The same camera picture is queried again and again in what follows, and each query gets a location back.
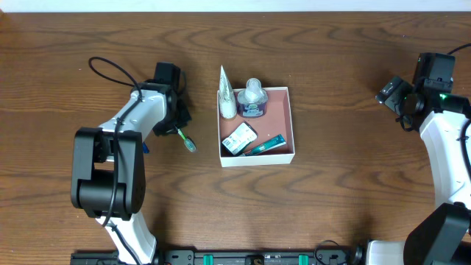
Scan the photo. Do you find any white floral lotion tube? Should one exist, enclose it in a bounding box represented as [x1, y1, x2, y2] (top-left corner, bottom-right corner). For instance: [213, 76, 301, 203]
[219, 66, 237, 119]

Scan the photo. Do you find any green white toothbrush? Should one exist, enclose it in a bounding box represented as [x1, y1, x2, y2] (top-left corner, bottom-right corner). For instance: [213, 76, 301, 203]
[177, 128, 196, 152]

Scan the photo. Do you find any blue disposable razor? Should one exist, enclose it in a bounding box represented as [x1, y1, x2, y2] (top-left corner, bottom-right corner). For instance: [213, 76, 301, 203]
[143, 143, 149, 154]

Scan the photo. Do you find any clear blue sanitizer bottle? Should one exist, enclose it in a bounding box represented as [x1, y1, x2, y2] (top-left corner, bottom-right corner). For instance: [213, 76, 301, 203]
[237, 78, 269, 118]

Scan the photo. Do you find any green white soap packet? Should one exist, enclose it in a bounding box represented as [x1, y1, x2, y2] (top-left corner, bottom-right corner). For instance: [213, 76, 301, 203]
[222, 122, 258, 156]

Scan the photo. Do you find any small toothpaste tube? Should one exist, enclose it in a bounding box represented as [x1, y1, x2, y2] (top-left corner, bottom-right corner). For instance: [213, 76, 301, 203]
[241, 134, 286, 157]

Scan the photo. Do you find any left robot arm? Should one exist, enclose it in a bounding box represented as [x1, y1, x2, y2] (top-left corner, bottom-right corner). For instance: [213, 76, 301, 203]
[71, 62, 191, 264]

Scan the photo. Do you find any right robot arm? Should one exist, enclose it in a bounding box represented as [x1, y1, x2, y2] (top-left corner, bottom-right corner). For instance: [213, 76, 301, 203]
[364, 52, 470, 265]

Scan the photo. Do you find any white cardboard box pink inside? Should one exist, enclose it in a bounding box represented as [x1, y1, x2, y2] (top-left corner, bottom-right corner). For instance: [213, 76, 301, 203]
[216, 87, 295, 167]

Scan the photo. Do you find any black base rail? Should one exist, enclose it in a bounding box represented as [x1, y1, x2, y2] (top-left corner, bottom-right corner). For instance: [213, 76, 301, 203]
[69, 247, 369, 265]

